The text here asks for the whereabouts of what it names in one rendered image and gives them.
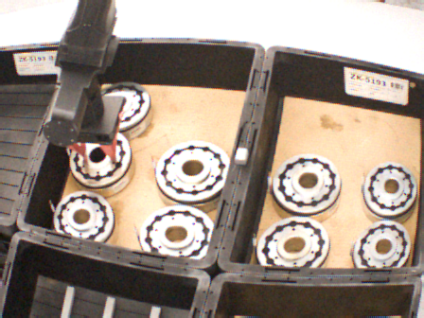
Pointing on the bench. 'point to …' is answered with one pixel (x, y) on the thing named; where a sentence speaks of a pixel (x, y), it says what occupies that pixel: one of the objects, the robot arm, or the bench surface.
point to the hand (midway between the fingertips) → (97, 151)
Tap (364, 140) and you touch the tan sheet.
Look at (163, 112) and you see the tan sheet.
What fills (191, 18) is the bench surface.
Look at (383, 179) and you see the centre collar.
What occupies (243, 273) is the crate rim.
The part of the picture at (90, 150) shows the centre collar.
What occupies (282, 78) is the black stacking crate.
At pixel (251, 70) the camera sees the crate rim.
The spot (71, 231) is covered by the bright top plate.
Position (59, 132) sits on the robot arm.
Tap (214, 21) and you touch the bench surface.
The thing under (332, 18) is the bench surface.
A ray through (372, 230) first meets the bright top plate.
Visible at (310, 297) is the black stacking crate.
